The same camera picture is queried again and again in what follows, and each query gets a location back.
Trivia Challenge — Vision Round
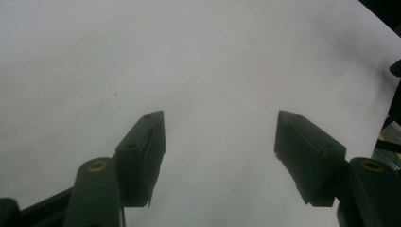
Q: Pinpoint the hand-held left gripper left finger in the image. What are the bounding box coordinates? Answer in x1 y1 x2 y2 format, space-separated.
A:
114 110 166 208

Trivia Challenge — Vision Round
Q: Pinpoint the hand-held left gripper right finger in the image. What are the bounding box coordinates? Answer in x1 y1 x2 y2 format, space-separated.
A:
273 110 347 208

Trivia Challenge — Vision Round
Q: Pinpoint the black stand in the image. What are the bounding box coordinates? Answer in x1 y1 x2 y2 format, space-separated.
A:
382 58 401 131

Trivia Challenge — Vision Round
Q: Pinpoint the metal floor rail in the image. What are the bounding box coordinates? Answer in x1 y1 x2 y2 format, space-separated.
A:
372 126 401 165

